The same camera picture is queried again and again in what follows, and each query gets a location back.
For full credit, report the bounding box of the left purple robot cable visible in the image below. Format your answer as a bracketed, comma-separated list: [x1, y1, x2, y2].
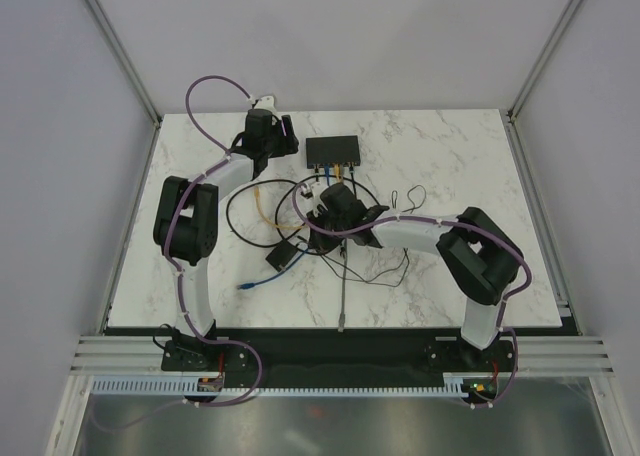
[89, 75, 289, 432]

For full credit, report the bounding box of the black ethernet cable long loop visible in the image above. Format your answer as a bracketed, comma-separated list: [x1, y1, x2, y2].
[221, 168, 311, 250]

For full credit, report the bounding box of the black network switch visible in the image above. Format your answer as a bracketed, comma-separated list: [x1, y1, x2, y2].
[305, 135, 361, 169]

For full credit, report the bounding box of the grey ethernet cable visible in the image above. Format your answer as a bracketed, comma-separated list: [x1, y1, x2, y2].
[337, 243, 350, 333]

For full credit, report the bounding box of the black ethernet cable port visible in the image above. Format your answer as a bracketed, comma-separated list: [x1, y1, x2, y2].
[277, 166, 386, 247]

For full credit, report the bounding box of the left aluminium frame post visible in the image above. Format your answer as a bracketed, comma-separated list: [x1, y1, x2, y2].
[82, 0, 162, 129]

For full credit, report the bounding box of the black power adapter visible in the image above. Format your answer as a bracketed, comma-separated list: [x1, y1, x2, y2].
[265, 241, 298, 273]

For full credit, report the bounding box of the right aluminium frame post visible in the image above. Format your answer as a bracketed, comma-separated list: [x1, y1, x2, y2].
[504, 0, 586, 125]

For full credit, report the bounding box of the yellow ethernet cable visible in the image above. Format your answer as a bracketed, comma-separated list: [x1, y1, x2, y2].
[253, 165, 346, 228]

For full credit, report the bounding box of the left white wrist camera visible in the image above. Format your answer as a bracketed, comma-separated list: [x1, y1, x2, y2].
[251, 94, 278, 115]

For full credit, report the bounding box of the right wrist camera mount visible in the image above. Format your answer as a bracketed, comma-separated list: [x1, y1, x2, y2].
[299, 182, 323, 214]

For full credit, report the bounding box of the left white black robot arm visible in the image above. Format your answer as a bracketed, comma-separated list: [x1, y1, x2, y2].
[153, 108, 299, 372]

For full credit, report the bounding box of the aluminium frame post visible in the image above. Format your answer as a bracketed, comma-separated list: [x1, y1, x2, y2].
[82, 0, 162, 129]
[504, 0, 586, 125]

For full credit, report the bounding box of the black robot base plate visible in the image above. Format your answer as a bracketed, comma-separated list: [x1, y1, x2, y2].
[178, 329, 515, 388]

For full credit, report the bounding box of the blue ethernet cable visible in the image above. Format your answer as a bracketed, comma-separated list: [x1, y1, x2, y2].
[236, 165, 332, 291]

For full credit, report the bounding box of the white slotted cable duct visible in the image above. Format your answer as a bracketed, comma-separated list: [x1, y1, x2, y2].
[90, 375, 496, 398]

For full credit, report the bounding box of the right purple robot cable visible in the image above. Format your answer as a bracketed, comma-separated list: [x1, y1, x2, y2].
[291, 181, 532, 411]

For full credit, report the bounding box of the thin black adapter wire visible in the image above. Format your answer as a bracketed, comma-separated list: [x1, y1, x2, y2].
[299, 184, 429, 288]

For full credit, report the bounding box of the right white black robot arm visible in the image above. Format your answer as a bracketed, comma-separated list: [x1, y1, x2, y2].
[292, 183, 532, 370]

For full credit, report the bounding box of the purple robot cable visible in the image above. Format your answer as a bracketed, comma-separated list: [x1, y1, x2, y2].
[89, 75, 289, 432]
[291, 181, 532, 411]

